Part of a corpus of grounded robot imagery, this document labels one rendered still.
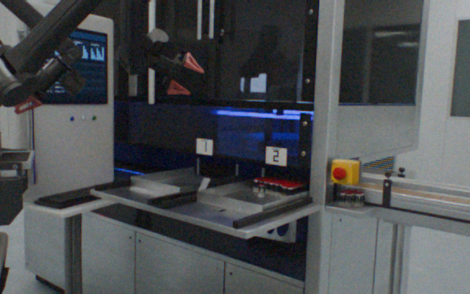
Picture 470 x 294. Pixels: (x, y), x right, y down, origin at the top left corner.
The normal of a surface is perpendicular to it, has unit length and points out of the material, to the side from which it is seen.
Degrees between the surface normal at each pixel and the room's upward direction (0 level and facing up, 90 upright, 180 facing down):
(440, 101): 90
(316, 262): 90
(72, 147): 90
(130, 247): 90
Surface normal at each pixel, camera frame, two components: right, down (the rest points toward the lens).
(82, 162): 0.88, 0.08
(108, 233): -0.62, 0.07
